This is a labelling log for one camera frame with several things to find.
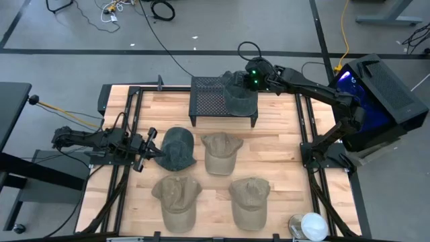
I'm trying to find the tangled black cables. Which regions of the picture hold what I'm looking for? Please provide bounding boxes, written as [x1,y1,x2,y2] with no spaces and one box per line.
[401,22,430,55]

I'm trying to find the grey tower stand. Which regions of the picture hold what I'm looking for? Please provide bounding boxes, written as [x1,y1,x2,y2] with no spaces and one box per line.
[345,136,402,168]

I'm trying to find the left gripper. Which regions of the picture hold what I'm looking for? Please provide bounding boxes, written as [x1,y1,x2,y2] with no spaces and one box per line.
[129,126,167,173]

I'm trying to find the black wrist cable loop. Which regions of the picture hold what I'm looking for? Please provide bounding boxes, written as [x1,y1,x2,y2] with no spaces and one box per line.
[237,40,263,63]

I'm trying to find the long black cable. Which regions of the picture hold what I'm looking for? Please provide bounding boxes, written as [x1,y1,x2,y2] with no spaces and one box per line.
[138,0,195,77]

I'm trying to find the white cable bundle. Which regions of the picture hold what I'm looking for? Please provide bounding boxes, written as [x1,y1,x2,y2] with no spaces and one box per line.
[99,0,135,24]

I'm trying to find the black desk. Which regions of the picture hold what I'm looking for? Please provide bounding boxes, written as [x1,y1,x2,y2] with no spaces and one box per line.
[0,81,91,235]

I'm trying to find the dark grey baseball cap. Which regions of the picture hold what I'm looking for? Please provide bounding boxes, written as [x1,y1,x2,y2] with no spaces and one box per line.
[154,126,197,172]
[222,71,259,118]

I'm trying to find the tan baseball cap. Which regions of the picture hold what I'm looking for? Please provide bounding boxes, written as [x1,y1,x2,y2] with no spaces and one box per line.
[200,132,244,176]
[150,174,203,234]
[228,177,271,232]

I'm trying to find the black control box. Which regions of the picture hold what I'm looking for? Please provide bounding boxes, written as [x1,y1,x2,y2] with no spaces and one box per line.
[97,83,114,117]

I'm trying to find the thick yellow cable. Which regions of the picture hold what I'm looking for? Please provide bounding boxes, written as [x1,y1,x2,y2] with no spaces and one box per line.
[333,0,352,73]

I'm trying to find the black computer tower blue light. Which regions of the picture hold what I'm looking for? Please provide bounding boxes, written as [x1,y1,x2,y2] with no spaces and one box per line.
[327,53,430,152]

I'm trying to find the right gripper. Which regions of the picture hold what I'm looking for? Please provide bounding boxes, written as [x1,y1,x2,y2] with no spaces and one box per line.
[220,68,255,93]

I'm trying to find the black aluminium table frame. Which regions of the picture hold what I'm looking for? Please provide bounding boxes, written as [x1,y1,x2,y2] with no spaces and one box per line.
[114,85,337,238]

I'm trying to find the thin yellow cable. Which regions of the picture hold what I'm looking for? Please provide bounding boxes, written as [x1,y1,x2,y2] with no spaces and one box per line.
[36,102,103,130]

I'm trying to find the black mesh metal riser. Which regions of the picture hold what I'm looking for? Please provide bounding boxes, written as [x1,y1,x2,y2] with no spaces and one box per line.
[188,76,259,128]

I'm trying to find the black cable bundle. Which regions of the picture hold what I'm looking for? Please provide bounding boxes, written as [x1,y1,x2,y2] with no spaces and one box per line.
[307,169,360,238]
[80,164,130,235]

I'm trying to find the grey desk leg base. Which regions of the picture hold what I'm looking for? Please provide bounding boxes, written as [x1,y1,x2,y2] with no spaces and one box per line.
[355,0,424,27]

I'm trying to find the coiled black cable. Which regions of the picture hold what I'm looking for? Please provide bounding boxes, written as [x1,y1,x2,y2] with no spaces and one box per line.
[150,0,176,22]

